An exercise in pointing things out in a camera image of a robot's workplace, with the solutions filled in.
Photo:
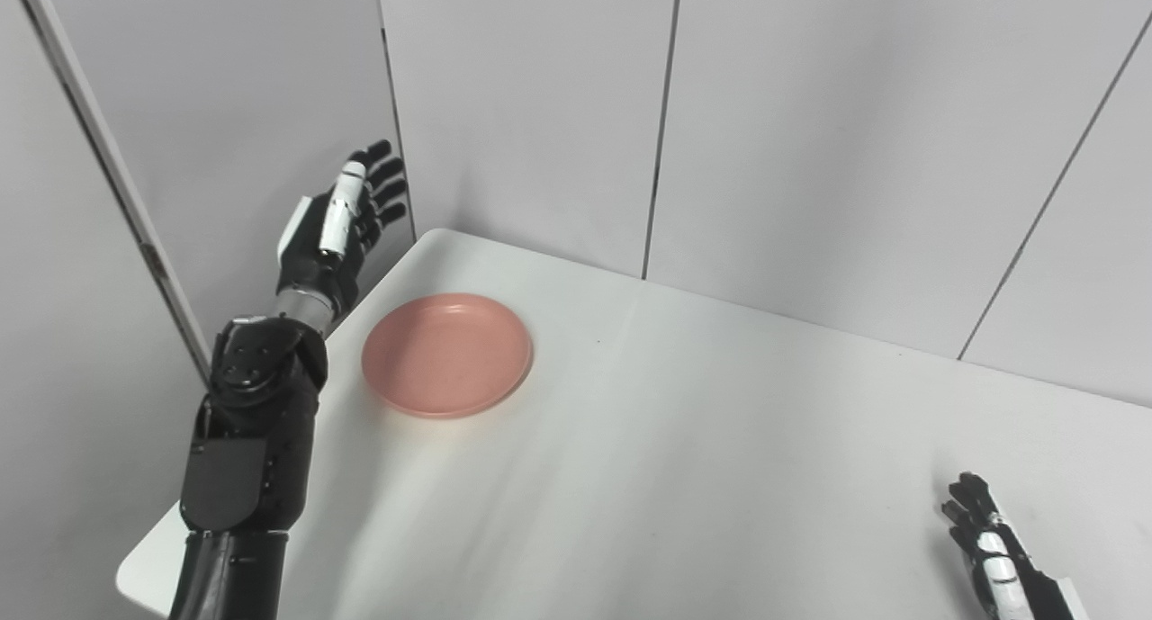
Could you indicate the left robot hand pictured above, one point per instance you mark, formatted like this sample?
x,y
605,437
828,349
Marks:
x,y
333,233

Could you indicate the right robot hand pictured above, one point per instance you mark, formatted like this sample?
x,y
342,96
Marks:
x,y
1003,566

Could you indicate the pink round plate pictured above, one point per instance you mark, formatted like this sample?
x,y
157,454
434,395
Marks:
x,y
446,354

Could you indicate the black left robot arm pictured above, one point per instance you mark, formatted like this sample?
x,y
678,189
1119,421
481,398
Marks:
x,y
247,449

